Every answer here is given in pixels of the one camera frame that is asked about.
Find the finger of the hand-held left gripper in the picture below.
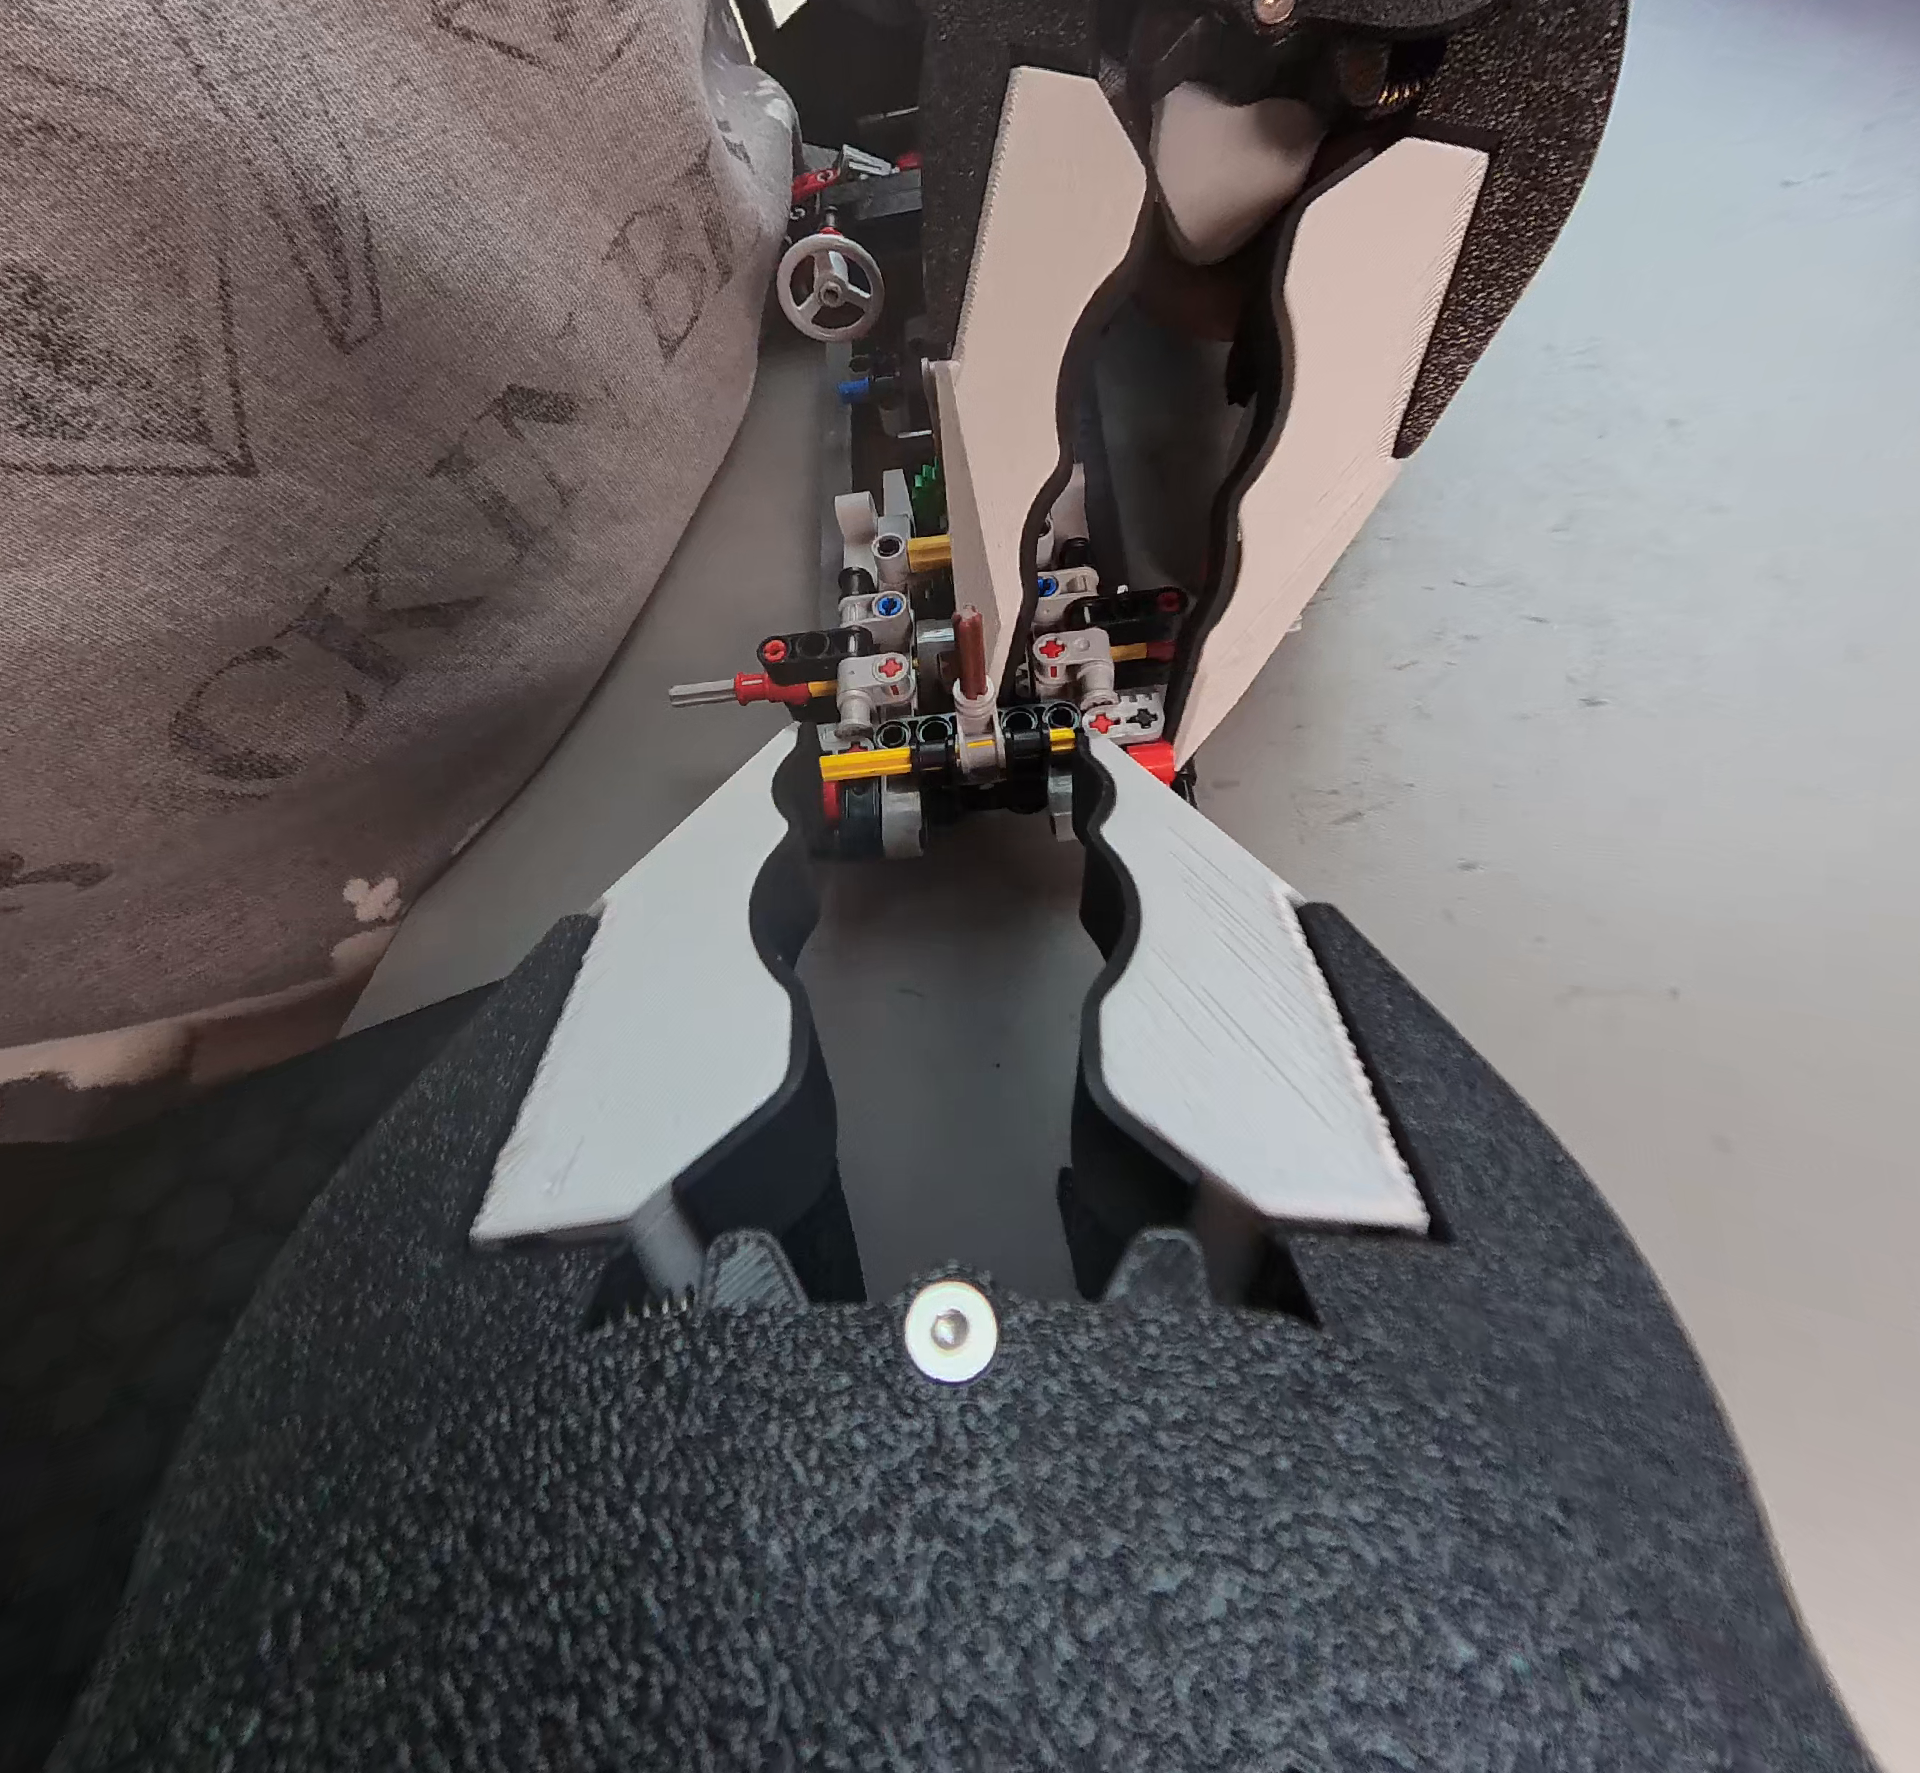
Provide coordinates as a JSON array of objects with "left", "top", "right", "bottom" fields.
[
  {"left": 1175, "top": 149, "right": 1494, "bottom": 756},
  {"left": 917, "top": 63, "right": 1160, "bottom": 638}
]

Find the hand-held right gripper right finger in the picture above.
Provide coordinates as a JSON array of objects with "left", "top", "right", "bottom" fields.
[{"left": 1068, "top": 729, "right": 1431, "bottom": 1303}]

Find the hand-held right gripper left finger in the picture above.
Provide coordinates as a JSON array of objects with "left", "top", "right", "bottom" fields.
[{"left": 474, "top": 729, "right": 831, "bottom": 1303}]

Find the toy brick car chassis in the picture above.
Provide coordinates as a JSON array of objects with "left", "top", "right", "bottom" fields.
[{"left": 668, "top": 143, "right": 1205, "bottom": 864}]

